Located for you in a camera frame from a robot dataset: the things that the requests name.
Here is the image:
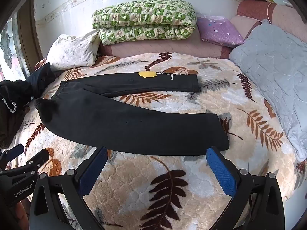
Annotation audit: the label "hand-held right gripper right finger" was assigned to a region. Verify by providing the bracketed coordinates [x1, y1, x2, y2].
[206, 146, 285, 230]

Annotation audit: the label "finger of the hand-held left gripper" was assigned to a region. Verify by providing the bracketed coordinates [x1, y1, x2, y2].
[0, 144, 25, 166]
[10, 149, 50, 176]

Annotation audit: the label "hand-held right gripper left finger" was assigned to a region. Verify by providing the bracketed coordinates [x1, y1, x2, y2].
[29, 146, 108, 230]

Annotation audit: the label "black pants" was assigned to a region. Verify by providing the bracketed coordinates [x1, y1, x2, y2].
[34, 71, 230, 157]

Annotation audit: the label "person's left hand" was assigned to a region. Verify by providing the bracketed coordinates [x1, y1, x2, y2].
[14, 201, 31, 230]

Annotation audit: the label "leaf print plush blanket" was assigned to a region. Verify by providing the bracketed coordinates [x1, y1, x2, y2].
[10, 51, 307, 230]

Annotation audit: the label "black garment with white print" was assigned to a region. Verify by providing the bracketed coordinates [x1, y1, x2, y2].
[0, 79, 33, 115]

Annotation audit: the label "navy blue garment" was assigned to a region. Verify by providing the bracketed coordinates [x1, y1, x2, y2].
[26, 62, 57, 99]

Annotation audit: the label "frosted glass window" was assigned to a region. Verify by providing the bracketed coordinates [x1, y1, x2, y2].
[0, 17, 31, 82]

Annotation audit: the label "grey crinkled quilt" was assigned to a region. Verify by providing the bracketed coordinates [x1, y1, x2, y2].
[229, 19, 307, 162]

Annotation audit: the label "white floral pillow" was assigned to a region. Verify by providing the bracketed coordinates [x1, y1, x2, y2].
[46, 30, 101, 71]

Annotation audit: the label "pink padded bed cover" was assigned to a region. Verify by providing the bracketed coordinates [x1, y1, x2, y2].
[97, 0, 307, 60]

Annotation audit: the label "purple floral pillow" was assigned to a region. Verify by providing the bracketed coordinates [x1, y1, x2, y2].
[197, 14, 244, 48]

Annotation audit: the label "green patterned folded quilt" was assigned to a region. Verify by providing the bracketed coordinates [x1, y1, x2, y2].
[92, 0, 197, 46]

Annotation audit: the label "pink cord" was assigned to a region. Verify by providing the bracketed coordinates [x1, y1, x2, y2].
[267, 3, 277, 25]

